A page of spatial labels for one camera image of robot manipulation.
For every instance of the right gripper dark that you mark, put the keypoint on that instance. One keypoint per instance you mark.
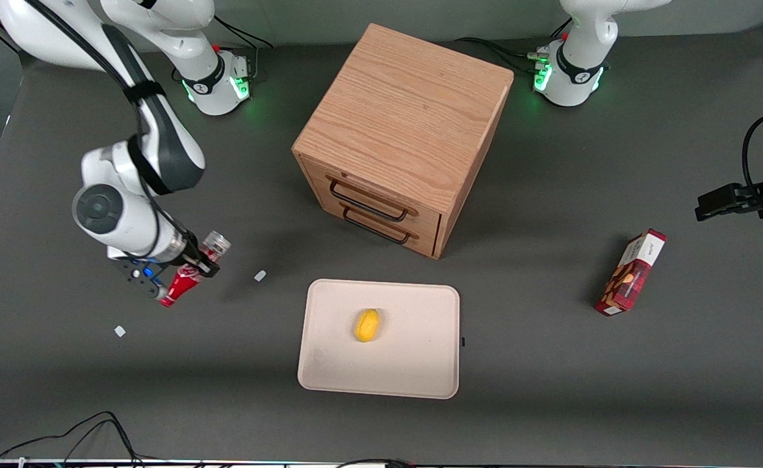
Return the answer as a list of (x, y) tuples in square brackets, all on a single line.
[(192, 253)]

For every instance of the red soda can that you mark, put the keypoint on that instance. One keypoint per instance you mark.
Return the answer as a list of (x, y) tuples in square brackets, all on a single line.
[(183, 284)]

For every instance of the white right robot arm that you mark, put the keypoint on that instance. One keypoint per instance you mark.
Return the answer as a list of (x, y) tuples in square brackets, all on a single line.
[(121, 221)]

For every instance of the beige plastic tray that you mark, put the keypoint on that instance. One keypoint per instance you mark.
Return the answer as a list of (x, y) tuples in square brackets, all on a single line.
[(407, 351)]

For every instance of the red tartan shortbread box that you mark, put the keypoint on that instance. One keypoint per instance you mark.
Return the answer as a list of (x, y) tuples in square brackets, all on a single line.
[(632, 276)]

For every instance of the wooden drawer front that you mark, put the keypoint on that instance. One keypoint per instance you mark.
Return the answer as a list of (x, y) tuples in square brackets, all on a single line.
[(424, 239), (316, 179)]

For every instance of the yellow lemon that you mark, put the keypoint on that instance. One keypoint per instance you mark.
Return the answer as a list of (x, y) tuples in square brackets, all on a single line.
[(367, 325)]

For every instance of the wooden two-drawer cabinet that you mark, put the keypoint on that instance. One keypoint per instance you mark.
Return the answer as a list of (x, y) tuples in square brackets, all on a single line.
[(407, 110)]

